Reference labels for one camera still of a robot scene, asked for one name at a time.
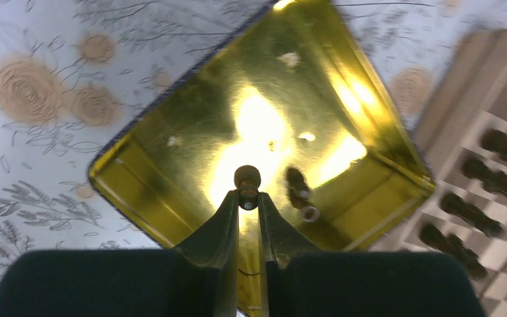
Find dark chess pawn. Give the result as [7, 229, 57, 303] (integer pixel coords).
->
[234, 165, 261, 211]

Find gold tin box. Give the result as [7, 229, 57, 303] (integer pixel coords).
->
[87, 0, 436, 317]

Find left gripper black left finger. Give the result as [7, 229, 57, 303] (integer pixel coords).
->
[0, 190, 239, 316]

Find dark chess piece in tin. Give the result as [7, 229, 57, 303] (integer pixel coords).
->
[285, 166, 320, 223]

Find wooden chessboard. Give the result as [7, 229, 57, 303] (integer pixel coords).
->
[372, 29, 507, 316]

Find floral tablecloth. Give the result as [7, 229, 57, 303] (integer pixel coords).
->
[0, 1, 263, 279]

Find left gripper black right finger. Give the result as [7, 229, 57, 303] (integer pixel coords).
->
[258, 193, 484, 316]

